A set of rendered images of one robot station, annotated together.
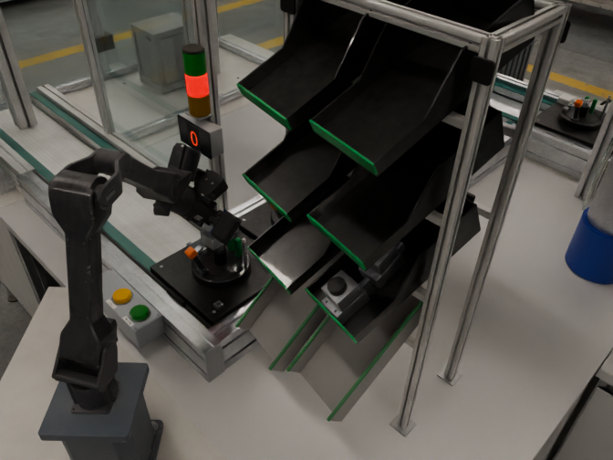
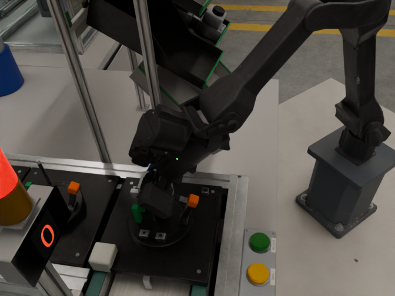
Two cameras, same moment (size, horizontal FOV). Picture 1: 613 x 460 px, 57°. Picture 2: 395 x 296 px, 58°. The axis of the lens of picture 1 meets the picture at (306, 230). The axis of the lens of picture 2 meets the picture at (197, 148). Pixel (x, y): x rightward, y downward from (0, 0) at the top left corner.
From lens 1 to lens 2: 1.31 m
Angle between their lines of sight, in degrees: 81
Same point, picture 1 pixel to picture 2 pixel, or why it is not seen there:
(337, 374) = not seen: hidden behind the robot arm
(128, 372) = (324, 150)
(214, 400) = (254, 188)
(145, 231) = not seen: outside the picture
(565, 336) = not seen: hidden behind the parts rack
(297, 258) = (194, 56)
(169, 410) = (284, 205)
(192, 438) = (285, 181)
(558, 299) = (48, 90)
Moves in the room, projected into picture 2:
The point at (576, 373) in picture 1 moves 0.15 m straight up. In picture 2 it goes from (106, 73) to (97, 39)
